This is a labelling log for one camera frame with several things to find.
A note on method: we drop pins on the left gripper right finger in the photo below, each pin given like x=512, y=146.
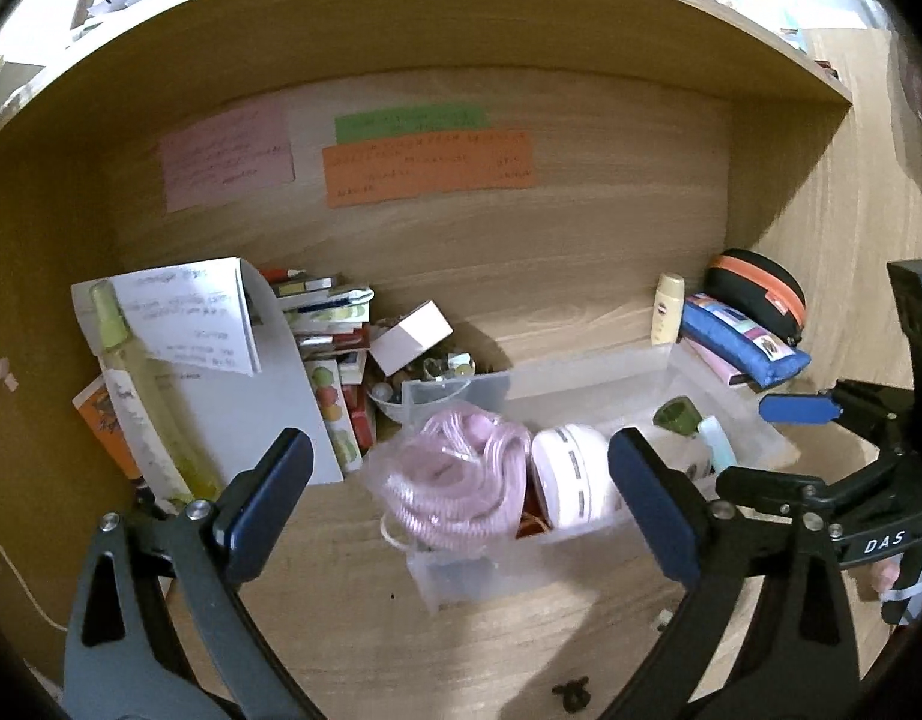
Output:
x=799, y=658

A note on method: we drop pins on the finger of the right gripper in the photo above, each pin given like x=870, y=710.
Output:
x=807, y=410
x=775, y=493

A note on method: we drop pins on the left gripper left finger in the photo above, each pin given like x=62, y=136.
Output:
x=123, y=658

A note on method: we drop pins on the white round lid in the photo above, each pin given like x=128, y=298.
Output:
x=722, y=455

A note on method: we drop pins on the pink round device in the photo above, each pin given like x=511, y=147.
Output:
x=570, y=469

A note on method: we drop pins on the red velvet pouch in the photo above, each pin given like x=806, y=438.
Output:
x=533, y=520

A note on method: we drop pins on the right hand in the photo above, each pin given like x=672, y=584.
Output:
x=883, y=576

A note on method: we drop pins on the blue patchwork pencil pouch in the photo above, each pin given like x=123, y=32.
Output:
x=766, y=359

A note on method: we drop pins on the green cylindrical container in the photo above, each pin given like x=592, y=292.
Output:
x=678, y=416

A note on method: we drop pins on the white cloth pouch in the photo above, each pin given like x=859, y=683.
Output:
x=687, y=454

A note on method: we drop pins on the black orange zip case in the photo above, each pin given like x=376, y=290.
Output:
x=761, y=289

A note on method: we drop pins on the beige lotion bottle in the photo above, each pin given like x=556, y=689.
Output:
x=667, y=310

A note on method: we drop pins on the black binder clip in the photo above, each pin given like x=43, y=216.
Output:
x=573, y=694

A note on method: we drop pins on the orange booklet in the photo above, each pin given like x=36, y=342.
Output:
x=96, y=408

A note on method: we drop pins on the green spray bottle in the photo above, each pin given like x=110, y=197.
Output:
x=162, y=448

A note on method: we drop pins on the clear plastic storage bin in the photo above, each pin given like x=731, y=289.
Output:
x=607, y=392

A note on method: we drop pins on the white paper file holder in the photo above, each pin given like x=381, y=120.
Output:
x=225, y=361

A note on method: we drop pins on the brown hanging bag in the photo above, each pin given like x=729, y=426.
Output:
x=911, y=62

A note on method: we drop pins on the stack of books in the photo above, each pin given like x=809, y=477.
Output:
x=330, y=322

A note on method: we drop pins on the small white pink box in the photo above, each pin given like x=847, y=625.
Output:
x=397, y=346

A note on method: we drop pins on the green sticky note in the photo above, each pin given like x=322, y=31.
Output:
x=393, y=122

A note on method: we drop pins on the orange sticky note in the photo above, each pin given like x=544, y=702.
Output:
x=406, y=167

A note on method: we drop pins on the pink sticky note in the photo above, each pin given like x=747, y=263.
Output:
x=239, y=151

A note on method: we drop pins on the wooden upper shelf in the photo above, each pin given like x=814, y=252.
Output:
x=168, y=59

